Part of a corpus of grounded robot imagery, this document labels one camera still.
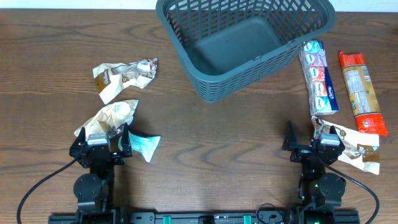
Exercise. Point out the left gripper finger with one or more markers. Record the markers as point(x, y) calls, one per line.
point(124, 140)
point(81, 138)

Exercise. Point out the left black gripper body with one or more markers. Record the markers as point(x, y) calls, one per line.
point(115, 158)

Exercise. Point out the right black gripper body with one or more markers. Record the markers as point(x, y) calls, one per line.
point(299, 155)

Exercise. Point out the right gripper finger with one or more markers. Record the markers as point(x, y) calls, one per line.
point(333, 130)
point(290, 141)

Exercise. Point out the Kleenex tissue multipack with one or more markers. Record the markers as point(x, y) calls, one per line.
point(321, 95)

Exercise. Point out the cream Pantree snack bag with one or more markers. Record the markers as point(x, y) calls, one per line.
point(361, 149)

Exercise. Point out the orange biscuit package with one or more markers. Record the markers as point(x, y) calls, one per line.
point(362, 97)

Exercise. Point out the cream snack bag with barcode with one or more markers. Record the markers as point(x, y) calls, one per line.
point(112, 78)

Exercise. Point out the dark grey plastic basket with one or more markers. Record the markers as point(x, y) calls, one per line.
point(226, 45)

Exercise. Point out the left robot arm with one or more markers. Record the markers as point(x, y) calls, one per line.
point(94, 190)

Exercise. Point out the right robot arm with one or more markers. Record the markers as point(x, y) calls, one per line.
point(320, 191)

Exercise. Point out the teal snack wrapper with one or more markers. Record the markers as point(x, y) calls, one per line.
point(145, 145)

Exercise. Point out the crumpled tan snack bag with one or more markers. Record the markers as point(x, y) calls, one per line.
point(110, 119)

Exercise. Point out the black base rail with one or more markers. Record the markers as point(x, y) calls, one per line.
point(264, 216)

